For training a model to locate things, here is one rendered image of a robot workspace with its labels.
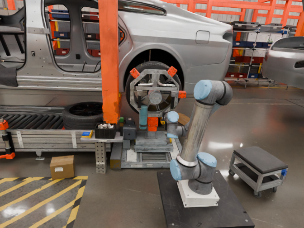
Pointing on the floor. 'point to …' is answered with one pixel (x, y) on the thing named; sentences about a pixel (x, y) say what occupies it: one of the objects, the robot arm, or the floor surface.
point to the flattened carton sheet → (183, 119)
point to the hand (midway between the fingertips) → (163, 120)
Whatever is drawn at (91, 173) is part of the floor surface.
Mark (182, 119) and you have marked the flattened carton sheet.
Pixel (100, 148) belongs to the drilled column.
